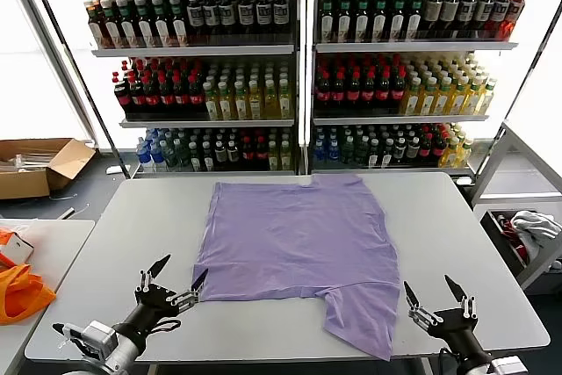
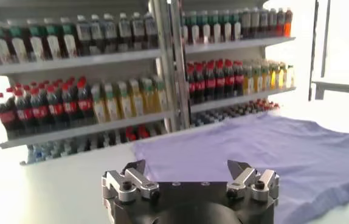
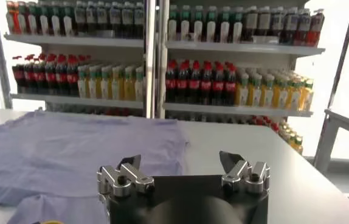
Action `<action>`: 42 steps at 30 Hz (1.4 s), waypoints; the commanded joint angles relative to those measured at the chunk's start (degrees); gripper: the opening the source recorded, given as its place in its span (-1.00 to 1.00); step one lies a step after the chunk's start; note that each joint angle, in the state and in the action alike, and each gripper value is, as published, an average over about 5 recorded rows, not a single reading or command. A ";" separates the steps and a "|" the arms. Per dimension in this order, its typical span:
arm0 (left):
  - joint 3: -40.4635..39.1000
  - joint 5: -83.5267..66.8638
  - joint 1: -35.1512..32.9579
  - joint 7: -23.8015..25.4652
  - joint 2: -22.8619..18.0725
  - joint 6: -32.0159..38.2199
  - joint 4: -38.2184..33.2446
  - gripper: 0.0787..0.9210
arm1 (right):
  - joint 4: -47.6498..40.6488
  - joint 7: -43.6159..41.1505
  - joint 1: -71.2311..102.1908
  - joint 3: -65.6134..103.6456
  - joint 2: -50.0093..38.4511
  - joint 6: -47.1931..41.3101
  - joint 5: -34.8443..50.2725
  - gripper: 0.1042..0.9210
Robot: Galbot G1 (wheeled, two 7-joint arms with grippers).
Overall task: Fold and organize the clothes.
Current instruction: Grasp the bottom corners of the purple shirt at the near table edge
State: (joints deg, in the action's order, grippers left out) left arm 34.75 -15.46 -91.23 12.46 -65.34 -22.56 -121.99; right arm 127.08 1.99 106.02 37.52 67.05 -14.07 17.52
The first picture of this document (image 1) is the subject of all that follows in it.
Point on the cola bottle red cap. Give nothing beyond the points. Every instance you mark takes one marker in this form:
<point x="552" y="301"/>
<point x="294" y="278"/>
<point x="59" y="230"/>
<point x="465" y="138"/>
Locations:
<point x="120" y="96"/>
<point x="398" y="91"/>
<point x="338" y="91"/>
<point x="152" y="96"/>
<point x="137" y="96"/>
<point x="383" y="91"/>
<point x="196" y="96"/>
<point x="323" y="91"/>
<point x="167" y="96"/>
<point x="368" y="91"/>
<point x="181" y="96"/>
<point x="353" y="91"/>

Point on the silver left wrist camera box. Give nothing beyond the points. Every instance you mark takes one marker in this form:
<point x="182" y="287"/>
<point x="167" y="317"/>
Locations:
<point x="94" y="335"/>

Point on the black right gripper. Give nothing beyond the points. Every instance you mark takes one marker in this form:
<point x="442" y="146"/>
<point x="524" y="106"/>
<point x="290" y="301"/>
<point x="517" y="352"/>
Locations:
<point x="456" y="331"/>

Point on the red tea bottle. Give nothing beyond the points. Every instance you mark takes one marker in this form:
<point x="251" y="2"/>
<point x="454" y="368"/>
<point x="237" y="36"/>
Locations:
<point x="514" y="15"/>
<point x="95" y="26"/>

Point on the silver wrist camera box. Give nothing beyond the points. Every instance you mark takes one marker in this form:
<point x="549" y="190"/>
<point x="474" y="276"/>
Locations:
<point x="94" y="335"/>
<point x="509" y="366"/>

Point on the grey metal cart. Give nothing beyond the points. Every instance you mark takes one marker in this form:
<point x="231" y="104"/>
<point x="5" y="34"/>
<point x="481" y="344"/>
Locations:
<point x="518" y="200"/>

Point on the purple printed t-shirt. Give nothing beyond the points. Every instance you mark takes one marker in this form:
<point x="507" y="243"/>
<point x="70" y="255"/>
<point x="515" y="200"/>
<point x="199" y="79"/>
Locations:
<point x="298" y="239"/>

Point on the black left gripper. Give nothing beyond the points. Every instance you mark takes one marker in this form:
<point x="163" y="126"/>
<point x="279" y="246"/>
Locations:
<point x="149" y="305"/>

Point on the dark bottle beige label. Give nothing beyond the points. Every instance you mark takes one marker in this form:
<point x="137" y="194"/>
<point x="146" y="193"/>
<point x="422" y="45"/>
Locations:
<point x="448" y="12"/>
<point x="432" y="12"/>

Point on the short grey floor bar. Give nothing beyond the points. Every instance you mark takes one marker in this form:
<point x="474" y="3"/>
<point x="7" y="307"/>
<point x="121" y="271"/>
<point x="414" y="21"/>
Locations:
<point x="67" y="212"/>

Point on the orange cloth bag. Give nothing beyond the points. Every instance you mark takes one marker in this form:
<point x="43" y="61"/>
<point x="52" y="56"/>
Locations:
<point x="17" y="296"/>

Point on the blue water bottle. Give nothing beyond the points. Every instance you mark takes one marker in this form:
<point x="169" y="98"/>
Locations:
<point x="156" y="157"/>
<point x="319" y="152"/>
<point x="142" y="157"/>
<point x="334" y="152"/>

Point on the dark bottle white label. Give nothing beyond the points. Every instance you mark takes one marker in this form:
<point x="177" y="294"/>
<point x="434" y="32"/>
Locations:
<point x="484" y="10"/>
<point x="263" y="12"/>
<point x="499" y="12"/>
<point x="246" y="12"/>
<point x="226" y="15"/>
<point x="211" y="15"/>
<point x="281" y="10"/>
<point x="467" y="10"/>
<point x="196" y="15"/>

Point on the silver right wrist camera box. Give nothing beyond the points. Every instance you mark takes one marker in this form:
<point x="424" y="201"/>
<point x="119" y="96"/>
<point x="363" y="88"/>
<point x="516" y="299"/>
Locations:
<point x="509" y="366"/>

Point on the small white floor object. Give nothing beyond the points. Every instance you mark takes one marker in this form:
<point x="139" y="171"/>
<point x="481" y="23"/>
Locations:
<point x="116" y="169"/>
<point x="463" y="180"/>

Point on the red garment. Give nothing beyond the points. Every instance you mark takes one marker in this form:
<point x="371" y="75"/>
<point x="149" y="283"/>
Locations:
<point x="511" y="228"/>

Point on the open brown cardboard box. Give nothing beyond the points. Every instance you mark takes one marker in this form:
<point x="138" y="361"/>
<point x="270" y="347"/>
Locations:
<point x="22" y="184"/>

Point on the grey metal shelving unit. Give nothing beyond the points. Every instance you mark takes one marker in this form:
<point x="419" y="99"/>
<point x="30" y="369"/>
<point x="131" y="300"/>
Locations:
<point x="193" y="51"/>
<point x="395" y="46"/>

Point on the black storage bin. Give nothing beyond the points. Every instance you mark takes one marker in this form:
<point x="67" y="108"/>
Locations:
<point x="495" y="223"/>

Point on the dark tea bottle green label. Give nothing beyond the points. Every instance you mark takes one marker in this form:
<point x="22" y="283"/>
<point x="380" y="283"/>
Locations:
<point x="414" y="19"/>
<point x="379" y="19"/>
<point x="126" y="26"/>
<point x="397" y="19"/>
<point x="327" y="19"/>
<point x="362" y="19"/>
<point x="344" y="19"/>
<point x="160" y="26"/>
<point x="110" y="26"/>
<point x="177" y="26"/>
<point x="143" y="26"/>

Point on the small white orange-edged box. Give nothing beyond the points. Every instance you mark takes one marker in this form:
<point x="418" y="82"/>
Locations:
<point x="19" y="247"/>

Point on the bundle of white tubes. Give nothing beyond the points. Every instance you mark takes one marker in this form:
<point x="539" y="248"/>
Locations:
<point x="35" y="163"/>

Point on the white grey garment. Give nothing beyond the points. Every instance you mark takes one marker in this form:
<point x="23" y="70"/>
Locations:
<point x="535" y="228"/>

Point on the yellow juice bottle green label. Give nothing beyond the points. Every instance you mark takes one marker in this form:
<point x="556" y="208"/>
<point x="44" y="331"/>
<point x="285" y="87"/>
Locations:
<point x="428" y="100"/>
<point x="255" y="105"/>
<point x="211" y="105"/>
<point x="412" y="100"/>
<point x="271" y="105"/>
<point x="459" y="100"/>
<point x="286" y="105"/>
<point x="225" y="105"/>
<point x="474" y="100"/>
<point x="444" y="100"/>
<point x="240" y="105"/>
<point x="488" y="100"/>

